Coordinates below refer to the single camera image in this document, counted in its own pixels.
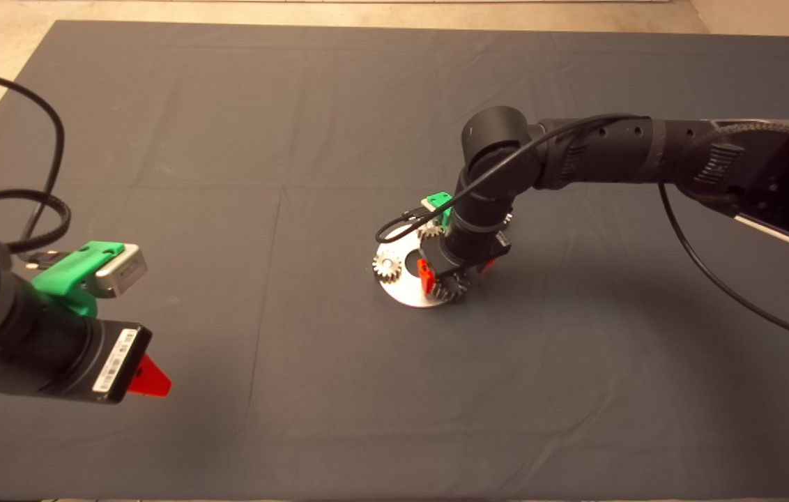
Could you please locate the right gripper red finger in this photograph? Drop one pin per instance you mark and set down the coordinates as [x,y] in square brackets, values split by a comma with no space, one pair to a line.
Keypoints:
[426,275]
[486,265]

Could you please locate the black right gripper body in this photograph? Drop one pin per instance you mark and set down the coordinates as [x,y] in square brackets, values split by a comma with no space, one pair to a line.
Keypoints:
[464,251]

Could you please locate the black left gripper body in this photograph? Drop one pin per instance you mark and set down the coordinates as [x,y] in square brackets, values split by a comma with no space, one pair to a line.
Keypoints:
[53,355]

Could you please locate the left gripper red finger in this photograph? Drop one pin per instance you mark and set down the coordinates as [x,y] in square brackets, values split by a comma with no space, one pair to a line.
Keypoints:
[150,382]

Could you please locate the large steel bevel gear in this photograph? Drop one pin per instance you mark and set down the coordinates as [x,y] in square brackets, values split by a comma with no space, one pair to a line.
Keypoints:
[455,293]

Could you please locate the small steel spur gear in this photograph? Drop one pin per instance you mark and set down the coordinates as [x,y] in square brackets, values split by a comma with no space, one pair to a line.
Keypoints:
[387,267]
[428,231]
[507,219]

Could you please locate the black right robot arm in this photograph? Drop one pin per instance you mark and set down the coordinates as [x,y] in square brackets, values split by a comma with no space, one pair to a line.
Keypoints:
[610,150]

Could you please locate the round metal plate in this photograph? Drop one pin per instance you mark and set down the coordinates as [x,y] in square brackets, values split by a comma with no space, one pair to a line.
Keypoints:
[401,289]

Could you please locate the dark grey table cloth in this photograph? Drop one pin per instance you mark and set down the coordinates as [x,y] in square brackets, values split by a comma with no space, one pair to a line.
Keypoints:
[262,139]

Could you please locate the green right camera mount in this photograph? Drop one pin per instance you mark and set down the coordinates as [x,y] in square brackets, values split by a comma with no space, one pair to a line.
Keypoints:
[442,201]

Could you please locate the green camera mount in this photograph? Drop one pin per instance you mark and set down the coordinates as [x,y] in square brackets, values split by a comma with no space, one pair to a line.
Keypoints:
[442,201]
[70,279]

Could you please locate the silver right camera box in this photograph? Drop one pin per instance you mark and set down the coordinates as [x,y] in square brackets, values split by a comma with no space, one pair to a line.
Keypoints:
[429,207]

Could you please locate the silver camera box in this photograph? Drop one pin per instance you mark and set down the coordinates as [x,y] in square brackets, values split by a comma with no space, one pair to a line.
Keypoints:
[429,207]
[126,272]

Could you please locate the green left camera mount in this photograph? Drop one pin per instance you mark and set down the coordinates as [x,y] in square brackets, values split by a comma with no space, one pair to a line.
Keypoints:
[70,279]

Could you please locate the silver left camera box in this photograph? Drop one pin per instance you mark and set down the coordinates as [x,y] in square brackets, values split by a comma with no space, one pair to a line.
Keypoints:
[126,272]

